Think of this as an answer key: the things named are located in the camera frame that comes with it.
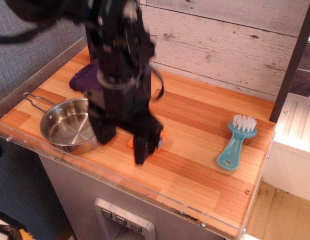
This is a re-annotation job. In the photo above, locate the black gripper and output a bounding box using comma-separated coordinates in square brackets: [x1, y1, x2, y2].
[84, 74, 163, 165]

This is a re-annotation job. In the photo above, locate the purple knitted cloth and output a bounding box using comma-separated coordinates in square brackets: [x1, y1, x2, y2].
[69, 58, 102, 93]

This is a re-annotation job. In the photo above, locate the teal scrub brush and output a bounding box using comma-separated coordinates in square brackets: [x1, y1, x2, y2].
[217, 114, 257, 171]

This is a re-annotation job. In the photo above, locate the steel pan with wire handle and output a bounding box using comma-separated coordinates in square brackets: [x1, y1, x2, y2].
[22, 92, 99, 155]

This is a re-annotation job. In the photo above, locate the white ridged drainboard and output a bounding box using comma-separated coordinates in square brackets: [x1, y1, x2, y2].
[274, 93, 310, 153]

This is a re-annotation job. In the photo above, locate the orange toy egg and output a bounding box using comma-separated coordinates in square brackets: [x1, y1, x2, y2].
[128, 130, 168, 149]

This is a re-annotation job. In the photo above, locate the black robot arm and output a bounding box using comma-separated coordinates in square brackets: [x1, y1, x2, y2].
[7, 0, 163, 165]

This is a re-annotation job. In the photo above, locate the dark vertical post right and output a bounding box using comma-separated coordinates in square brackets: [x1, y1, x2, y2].
[269, 3, 310, 123]

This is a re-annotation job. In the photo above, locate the steel dispenser button panel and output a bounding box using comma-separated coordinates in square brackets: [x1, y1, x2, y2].
[94, 197, 156, 240]

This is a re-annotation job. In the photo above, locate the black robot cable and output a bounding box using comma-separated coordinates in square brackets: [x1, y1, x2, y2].
[144, 63, 165, 101]

